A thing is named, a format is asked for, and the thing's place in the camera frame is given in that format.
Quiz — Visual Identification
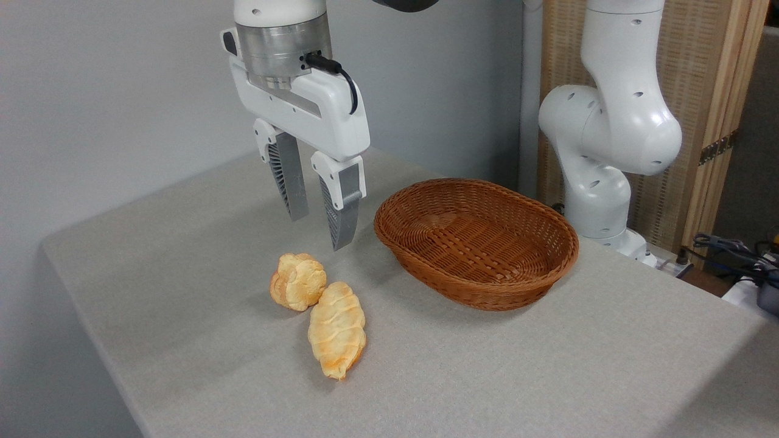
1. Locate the wooden folding screen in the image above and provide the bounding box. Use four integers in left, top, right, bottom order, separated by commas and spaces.
538, 0, 771, 251

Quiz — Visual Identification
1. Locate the brown wicker basket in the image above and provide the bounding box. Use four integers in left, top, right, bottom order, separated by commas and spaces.
374, 178, 580, 312

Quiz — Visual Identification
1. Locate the grey tablecloth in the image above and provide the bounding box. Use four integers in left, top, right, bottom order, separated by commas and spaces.
40, 146, 779, 438

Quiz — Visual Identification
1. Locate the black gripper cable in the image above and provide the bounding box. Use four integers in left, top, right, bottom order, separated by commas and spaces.
304, 52, 360, 116

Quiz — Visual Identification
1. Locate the long braided bread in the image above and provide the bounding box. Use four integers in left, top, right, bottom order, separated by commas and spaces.
307, 281, 367, 381

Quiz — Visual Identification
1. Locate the white power strip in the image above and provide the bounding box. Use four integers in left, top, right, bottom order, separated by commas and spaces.
656, 257, 694, 279

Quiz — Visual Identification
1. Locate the metal screen hinge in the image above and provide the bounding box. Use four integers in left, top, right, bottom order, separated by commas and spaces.
698, 130, 739, 166

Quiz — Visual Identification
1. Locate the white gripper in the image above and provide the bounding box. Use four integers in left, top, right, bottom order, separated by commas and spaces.
220, 27, 371, 252

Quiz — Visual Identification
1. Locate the bundle of dark cables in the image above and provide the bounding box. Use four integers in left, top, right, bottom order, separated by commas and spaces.
680, 232, 779, 288

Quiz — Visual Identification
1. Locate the round bread roll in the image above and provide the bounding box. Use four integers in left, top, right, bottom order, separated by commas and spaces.
270, 253, 328, 312

